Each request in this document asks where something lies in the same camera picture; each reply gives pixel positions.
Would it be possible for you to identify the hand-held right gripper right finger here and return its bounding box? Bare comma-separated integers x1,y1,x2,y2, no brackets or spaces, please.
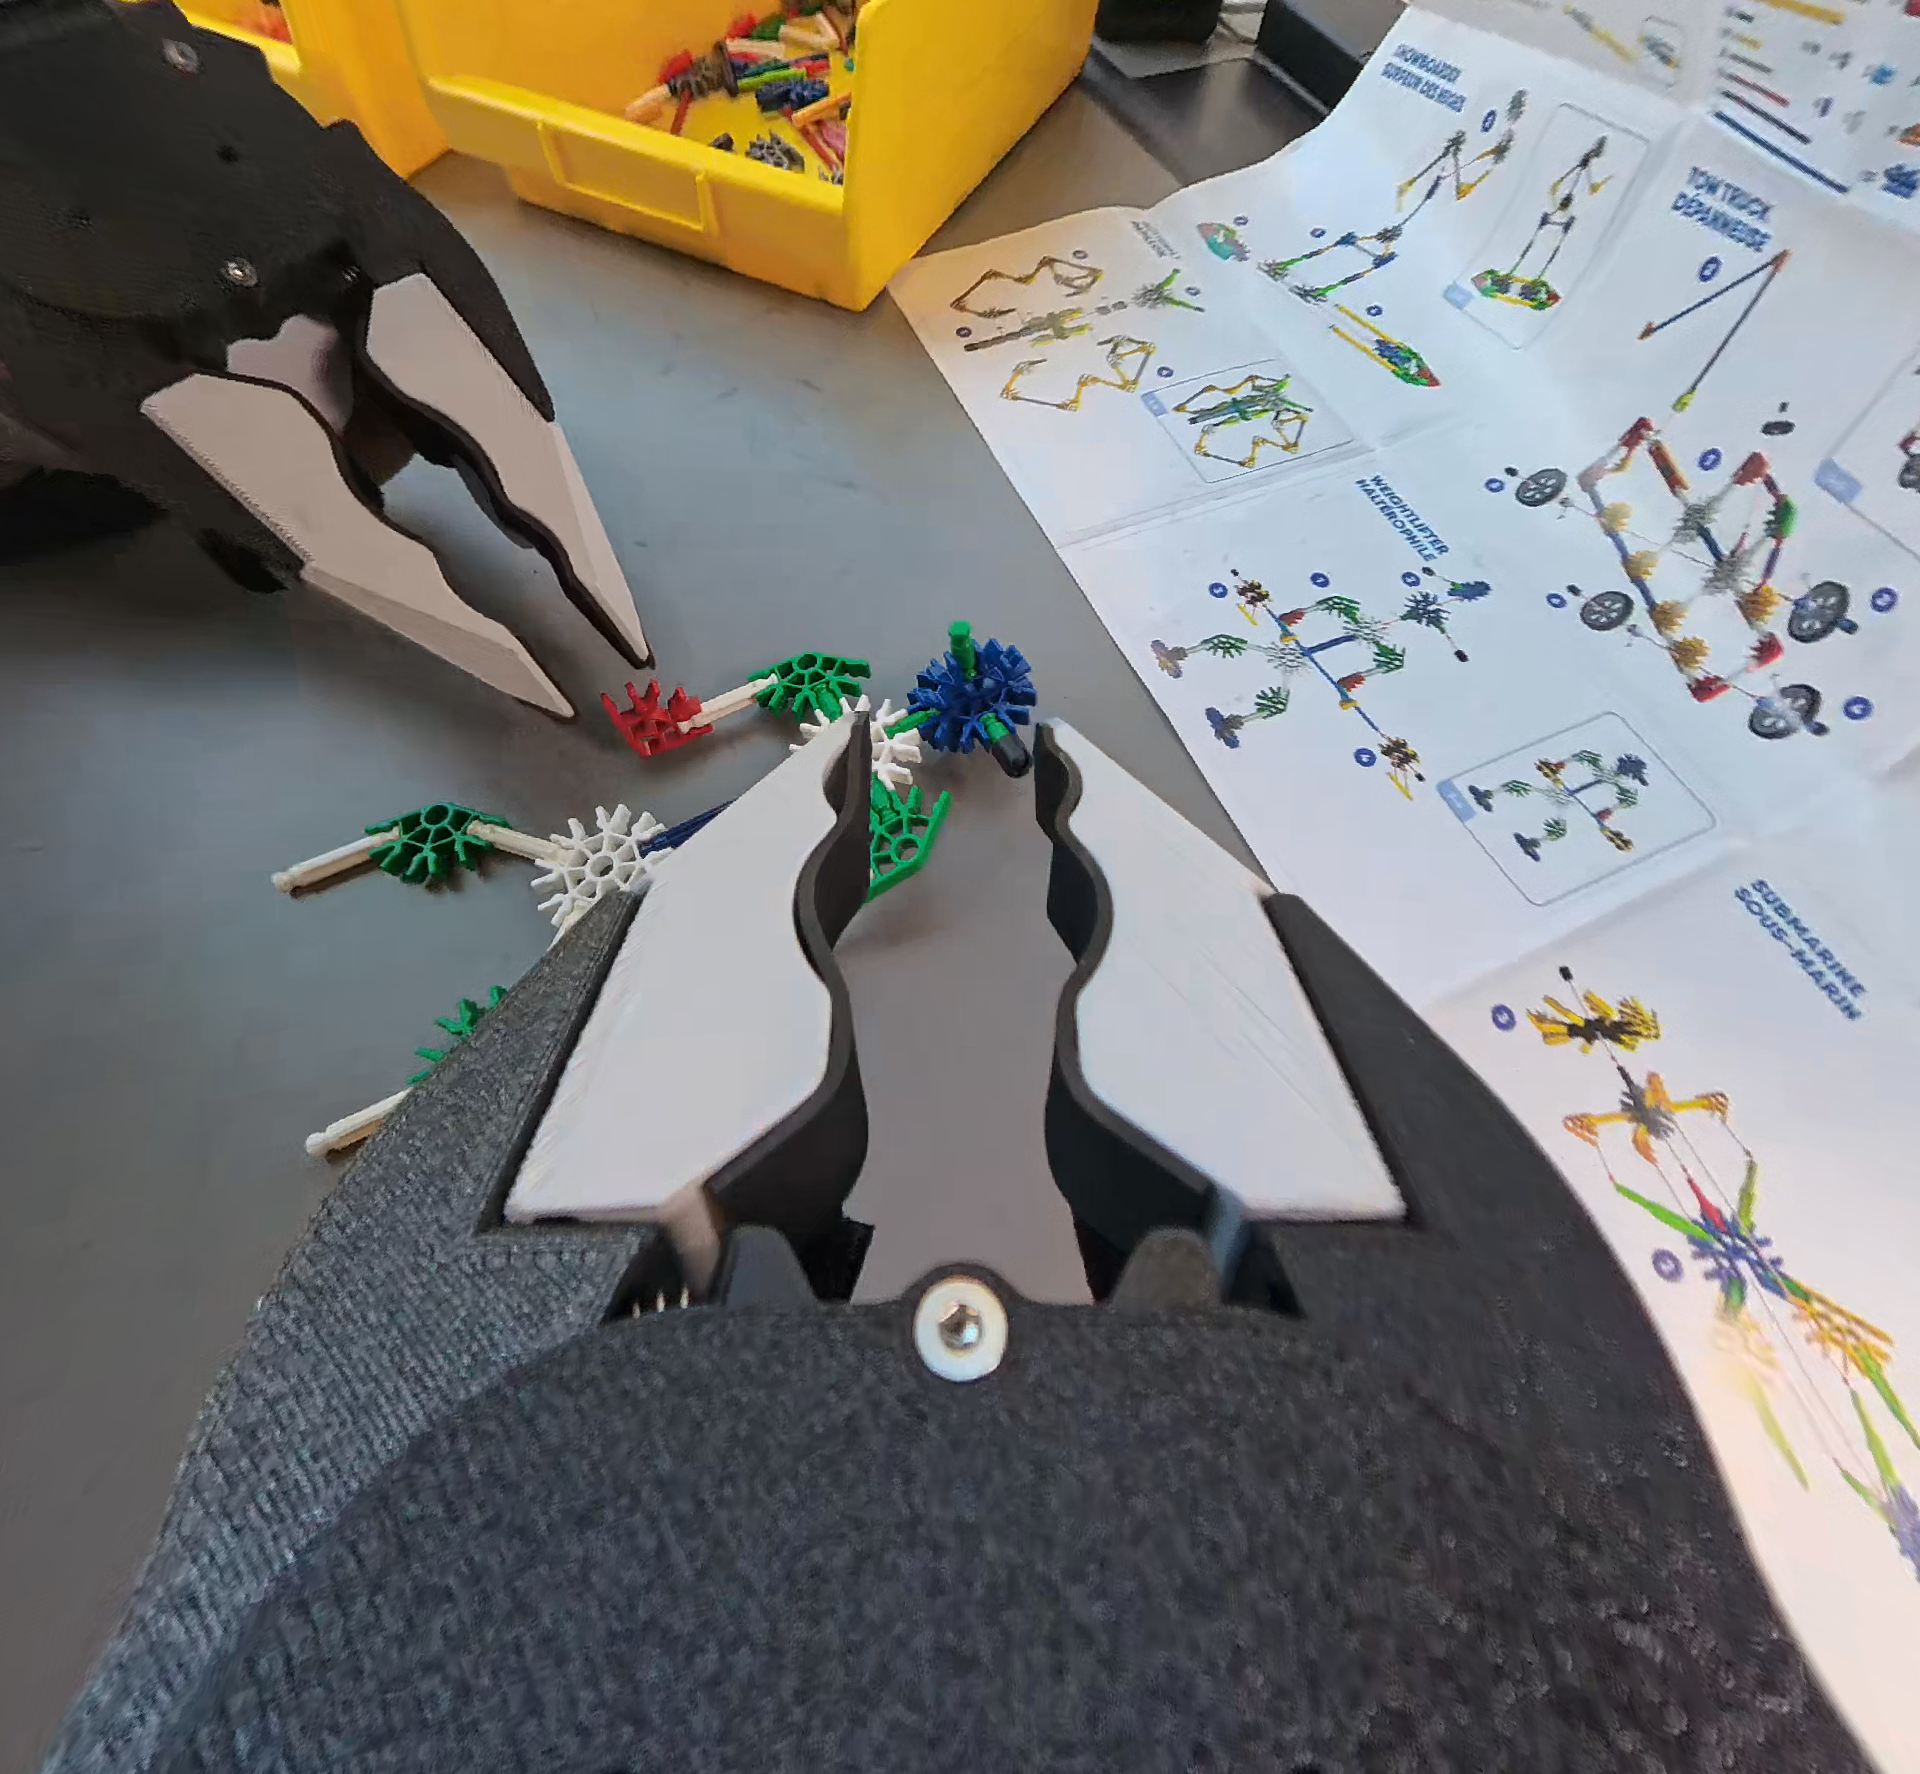
1031,719,1409,1276

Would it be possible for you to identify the black flat mat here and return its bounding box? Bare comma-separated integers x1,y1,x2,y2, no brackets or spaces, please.
1072,33,1329,189

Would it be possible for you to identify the black mesh pad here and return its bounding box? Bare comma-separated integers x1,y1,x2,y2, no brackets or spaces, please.
0,429,211,567

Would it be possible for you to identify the grey desk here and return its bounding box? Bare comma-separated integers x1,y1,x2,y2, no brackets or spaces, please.
0,48,1920,1774

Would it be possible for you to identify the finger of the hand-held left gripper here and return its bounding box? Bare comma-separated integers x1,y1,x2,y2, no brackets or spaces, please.
356,270,655,670
141,369,580,723

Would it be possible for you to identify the yellow plastic bin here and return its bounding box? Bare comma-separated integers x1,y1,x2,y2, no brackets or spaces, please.
356,0,1134,313
96,0,451,178

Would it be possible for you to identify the black power adapter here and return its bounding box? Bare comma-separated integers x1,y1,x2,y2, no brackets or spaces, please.
1256,0,1412,112

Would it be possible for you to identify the construction toy figure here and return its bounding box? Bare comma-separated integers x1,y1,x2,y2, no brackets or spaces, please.
271,622,1040,1157

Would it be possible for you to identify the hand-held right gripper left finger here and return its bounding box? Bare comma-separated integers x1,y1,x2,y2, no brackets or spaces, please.
501,712,876,1269

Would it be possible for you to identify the red toy connector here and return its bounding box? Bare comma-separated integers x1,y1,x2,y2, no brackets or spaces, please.
599,675,713,759

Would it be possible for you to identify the folded instruction sheet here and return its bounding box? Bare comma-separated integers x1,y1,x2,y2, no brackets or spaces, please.
888,0,1920,1761

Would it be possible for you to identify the pile of colourful toy pieces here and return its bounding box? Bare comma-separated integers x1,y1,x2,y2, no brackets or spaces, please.
621,0,863,185

